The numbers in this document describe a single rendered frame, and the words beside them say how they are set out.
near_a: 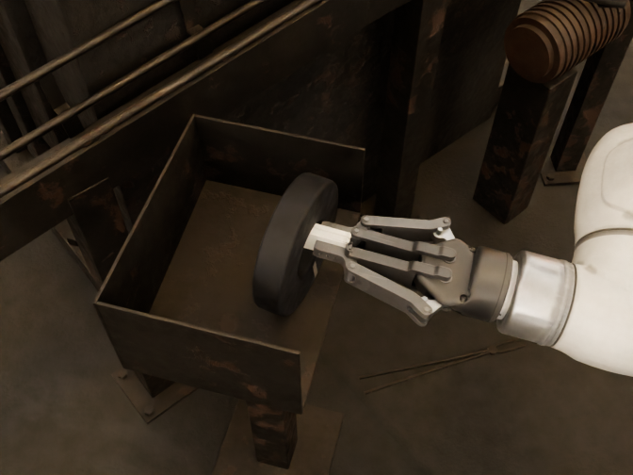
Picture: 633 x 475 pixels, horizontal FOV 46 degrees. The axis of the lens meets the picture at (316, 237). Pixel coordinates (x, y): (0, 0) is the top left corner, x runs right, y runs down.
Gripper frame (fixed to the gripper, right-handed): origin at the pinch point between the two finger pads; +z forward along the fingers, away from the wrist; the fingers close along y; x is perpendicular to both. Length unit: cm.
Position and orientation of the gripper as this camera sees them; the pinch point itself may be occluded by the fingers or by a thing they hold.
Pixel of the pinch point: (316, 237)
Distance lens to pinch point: 78.4
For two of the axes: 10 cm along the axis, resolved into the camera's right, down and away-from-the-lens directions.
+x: 0.8, -5.7, -8.2
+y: 2.7, -7.8, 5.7
